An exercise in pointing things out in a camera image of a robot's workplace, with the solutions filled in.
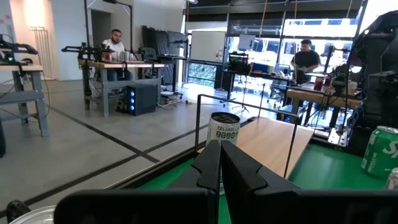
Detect person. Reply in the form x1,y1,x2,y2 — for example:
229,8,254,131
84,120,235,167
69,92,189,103
101,29,134,82
290,39,322,85

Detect black folded panels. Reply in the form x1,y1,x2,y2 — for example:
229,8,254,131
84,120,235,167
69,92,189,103
141,25,169,60

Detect blue box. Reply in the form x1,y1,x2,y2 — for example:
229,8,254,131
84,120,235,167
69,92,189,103
251,63,271,74

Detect dark grey screen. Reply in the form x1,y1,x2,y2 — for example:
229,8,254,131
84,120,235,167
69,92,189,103
167,30,187,49

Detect wooden shelf board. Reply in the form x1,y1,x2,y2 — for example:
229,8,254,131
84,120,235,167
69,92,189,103
194,93,315,180

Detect black metal gantry frame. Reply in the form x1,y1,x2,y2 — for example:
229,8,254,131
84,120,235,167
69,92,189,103
83,0,134,62

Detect white Celsius can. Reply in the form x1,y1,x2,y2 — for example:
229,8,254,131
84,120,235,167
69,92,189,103
205,111,242,147

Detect white whiteboard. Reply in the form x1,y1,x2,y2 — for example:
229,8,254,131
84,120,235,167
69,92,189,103
190,30,227,63

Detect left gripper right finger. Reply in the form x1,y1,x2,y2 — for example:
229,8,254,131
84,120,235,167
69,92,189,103
221,140,398,224

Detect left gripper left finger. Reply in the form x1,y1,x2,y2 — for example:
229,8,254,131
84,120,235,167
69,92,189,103
54,139,221,224

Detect silver mounting bracket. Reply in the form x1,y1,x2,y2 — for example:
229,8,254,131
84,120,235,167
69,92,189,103
328,126,349,147

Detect black computer tower blue lights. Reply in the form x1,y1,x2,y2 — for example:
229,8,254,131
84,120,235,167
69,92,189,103
126,83,159,116

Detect black round knob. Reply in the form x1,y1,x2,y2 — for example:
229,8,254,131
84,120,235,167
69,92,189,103
5,200,32,223

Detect green table mat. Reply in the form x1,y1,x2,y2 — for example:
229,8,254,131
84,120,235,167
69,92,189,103
136,142,389,224

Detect wooden workbench grey legs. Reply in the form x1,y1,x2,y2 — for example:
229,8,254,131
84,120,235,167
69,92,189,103
0,63,50,138
78,59,165,118

